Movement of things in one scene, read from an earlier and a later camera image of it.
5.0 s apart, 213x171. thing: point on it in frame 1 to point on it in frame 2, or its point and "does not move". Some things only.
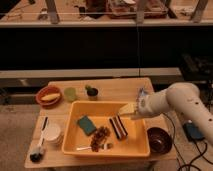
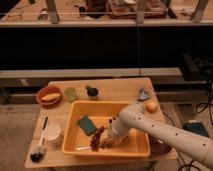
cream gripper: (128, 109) to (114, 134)
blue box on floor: (192, 132) does not move
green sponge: (87, 125) does not move
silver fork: (105, 146) does not move
